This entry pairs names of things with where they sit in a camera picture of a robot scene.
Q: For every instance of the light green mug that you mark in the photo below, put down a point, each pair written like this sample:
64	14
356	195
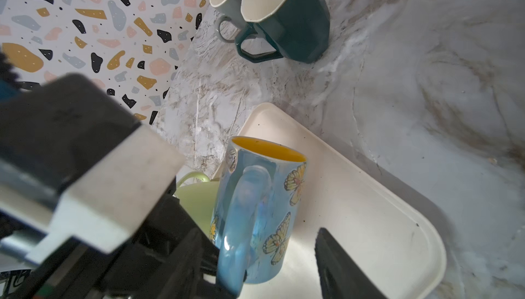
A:
197	194

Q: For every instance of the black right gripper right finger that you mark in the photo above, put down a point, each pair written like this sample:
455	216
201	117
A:
340	276

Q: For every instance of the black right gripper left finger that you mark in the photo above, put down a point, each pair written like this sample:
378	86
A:
179	275

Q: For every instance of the dark green mug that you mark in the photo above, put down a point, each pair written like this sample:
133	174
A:
296	29

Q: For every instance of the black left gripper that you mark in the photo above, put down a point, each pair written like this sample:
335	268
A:
75	270

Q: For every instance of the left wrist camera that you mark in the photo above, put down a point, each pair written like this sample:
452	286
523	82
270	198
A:
76	165

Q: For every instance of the cream plastic tray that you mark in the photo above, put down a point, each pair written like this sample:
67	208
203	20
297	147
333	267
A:
397	248

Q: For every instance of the blue butterfly mug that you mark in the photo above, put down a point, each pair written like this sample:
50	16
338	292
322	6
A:
260	190

